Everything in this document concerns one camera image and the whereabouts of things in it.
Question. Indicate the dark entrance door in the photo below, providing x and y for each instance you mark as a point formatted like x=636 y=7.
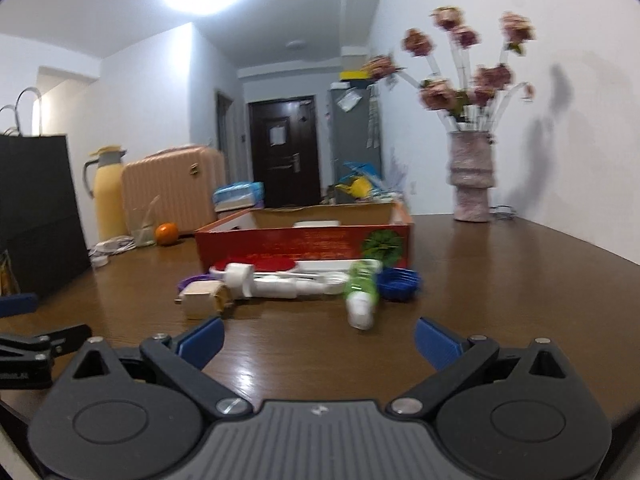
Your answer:
x=285 y=155

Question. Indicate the yellow box on refrigerator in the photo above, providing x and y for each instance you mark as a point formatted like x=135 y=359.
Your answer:
x=354 y=75

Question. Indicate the black paper bag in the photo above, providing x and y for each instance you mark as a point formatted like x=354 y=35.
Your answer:
x=41 y=230

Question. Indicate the white charger with cable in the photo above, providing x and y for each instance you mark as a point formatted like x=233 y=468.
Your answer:
x=101 y=253

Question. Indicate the dried pink rose bouquet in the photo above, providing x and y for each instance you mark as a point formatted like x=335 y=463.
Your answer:
x=482 y=93

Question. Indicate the white rectangular box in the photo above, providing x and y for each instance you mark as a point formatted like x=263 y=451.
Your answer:
x=316 y=224

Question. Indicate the red cardboard box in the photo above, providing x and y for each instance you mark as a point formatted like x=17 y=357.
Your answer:
x=380 y=231

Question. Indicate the orange fruit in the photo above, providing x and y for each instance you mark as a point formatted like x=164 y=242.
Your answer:
x=166 y=234

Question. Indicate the green spray bottle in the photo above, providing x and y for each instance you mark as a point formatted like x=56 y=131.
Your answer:
x=361 y=293

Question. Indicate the yellow watering can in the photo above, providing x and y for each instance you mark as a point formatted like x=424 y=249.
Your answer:
x=359 y=188

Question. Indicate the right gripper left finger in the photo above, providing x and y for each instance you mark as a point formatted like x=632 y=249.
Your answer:
x=178 y=363

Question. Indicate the blue plastic lid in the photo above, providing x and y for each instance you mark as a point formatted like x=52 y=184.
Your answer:
x=398 y=284

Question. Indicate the pink ribbed suitcase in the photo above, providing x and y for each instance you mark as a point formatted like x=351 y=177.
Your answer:
x=178 y=184

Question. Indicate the yellow thermos jug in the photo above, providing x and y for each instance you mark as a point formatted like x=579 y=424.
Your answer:
x=102 y=177

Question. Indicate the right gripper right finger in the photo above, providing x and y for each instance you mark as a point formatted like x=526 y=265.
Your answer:
x=459 y=364

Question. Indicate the grey refrigerator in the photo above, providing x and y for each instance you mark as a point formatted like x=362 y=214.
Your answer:
x=355 y=129

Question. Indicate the white storage bin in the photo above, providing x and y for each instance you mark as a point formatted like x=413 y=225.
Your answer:
x=228 y=207

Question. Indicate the red white lint brush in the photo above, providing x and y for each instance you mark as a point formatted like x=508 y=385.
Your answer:
x=285 y=264

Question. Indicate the blue tissue pack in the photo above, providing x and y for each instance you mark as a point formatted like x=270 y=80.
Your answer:
x=239 y=191

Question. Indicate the clear glass cup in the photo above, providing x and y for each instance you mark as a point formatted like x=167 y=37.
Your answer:
x=141 y=222

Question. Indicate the pink textured vase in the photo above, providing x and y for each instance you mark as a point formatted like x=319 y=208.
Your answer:
x=471 y=174

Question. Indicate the beige plug adapter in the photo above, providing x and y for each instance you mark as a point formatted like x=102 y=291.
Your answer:
x=203 y=299

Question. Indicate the white pump bottle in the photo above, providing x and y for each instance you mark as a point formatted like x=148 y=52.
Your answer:
x=244 y=282

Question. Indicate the purple plastic lid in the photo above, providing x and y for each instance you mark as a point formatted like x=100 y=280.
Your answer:
x=193 y=279

